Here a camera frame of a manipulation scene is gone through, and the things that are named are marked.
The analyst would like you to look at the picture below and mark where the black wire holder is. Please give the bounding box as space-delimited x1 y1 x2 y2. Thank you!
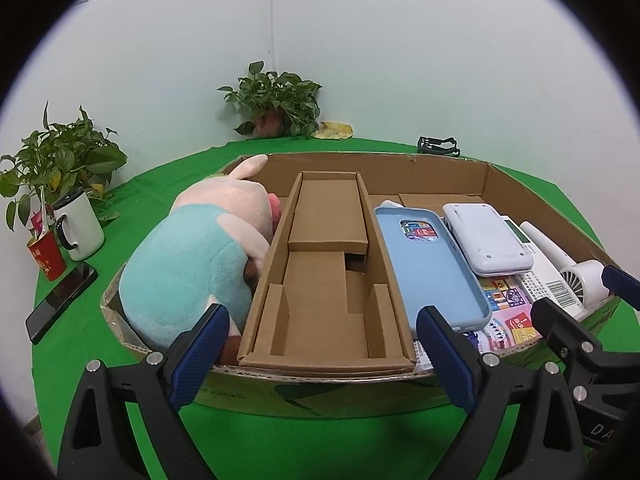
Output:
416 135 461 157

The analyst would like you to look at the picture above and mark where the long white carton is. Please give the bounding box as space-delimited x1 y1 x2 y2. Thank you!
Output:
500 214 585 309

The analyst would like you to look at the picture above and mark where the white handheld fan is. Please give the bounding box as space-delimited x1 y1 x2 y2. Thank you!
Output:
517 220 618 308

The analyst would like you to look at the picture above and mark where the white rectangular electronic device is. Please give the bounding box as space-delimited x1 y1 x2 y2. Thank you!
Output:
442 202 536 277

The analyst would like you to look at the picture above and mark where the light blue phone case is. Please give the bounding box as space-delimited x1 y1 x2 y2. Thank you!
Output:
374 206 493 339

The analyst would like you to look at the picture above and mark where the pink pig plush toy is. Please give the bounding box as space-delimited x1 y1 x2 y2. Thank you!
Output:
119 154 282 356

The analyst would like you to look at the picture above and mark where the potted plant in brown pot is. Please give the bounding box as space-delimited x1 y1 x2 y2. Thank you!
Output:
217 61 323 140

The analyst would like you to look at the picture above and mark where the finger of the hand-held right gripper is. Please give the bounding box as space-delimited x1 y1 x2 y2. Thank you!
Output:
530 298 617 376
601 263 640 311

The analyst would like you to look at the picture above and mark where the yellow dried leaf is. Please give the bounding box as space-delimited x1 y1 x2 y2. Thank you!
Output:
311 121 355 139

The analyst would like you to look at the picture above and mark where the black smartphone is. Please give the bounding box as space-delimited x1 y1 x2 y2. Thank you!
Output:
25 261 99 346

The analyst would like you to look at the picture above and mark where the narrow cardboard tray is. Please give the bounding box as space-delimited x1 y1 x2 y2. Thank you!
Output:
236 171 418 368

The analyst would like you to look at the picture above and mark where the large cardboard box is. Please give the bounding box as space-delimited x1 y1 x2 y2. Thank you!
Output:
98 152 623 418

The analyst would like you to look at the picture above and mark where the white mug with black handle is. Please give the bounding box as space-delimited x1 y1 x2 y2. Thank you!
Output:
51 189 106 262

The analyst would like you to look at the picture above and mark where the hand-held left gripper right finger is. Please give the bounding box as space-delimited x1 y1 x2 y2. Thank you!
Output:
417 305 586 480

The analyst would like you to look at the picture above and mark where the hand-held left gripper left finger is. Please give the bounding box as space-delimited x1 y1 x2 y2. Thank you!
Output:
59 303 232 480

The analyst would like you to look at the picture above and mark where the large potted green plant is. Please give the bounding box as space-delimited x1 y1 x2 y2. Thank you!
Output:
0 101 128 233

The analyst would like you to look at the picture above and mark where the red paper cup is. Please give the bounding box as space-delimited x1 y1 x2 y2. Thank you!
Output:
26 227 67 282

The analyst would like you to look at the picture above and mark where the colourful board game box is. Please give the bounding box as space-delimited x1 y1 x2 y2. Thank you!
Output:
417 272 543 366

